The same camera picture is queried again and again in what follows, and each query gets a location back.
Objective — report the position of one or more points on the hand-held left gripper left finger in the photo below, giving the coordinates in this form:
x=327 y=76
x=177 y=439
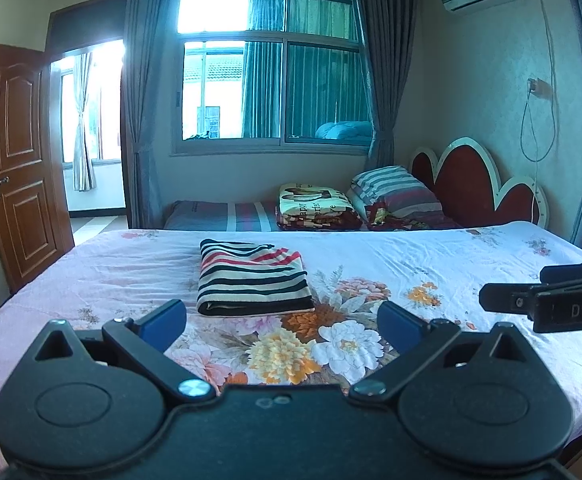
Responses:
x=163 y=325

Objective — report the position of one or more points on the red scalloped headboard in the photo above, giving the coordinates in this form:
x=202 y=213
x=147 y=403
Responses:
x=466 y=185

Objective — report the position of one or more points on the teal curtain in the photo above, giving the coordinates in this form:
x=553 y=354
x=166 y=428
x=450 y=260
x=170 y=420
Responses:
x=321 y=85

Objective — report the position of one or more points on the striped pillow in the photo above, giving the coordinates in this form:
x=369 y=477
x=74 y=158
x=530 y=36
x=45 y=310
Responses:
x=396 y=187

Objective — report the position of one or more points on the folded blue quilt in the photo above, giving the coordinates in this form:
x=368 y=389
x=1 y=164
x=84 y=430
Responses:
x=343 y=130

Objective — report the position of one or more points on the grey curtain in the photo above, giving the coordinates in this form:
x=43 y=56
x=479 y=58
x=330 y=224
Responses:
x=386 y=85
x=143 y=110

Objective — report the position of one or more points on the striped knit sweater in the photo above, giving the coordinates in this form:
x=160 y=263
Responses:
x=251 y=280

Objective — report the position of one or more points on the striped mattress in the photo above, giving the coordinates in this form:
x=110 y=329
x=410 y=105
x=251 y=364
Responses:
x=206 y=215

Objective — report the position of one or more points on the dark red printed cloth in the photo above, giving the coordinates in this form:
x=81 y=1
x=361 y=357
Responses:
x=421 y=222

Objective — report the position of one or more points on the bed with floral sheet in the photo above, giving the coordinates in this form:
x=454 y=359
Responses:
x=121 y=270

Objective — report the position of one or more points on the white sheer curtain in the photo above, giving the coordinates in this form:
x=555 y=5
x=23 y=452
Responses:
x=83 y=135

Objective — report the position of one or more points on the brown wooden door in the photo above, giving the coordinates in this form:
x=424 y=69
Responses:
x=21 y=160

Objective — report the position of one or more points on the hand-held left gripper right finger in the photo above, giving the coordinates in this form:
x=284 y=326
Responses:
x=401 y=325

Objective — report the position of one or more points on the sliding window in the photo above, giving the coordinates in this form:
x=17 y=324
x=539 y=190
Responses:
x=285 y=85

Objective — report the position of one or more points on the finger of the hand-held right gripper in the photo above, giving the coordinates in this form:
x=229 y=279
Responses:
x=571 y=273
x=506 y=299

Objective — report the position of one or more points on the wall socket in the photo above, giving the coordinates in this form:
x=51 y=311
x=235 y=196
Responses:
x=543 y=87

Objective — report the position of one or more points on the folded printed blanket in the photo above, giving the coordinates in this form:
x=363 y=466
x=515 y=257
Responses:
x=316 y=205

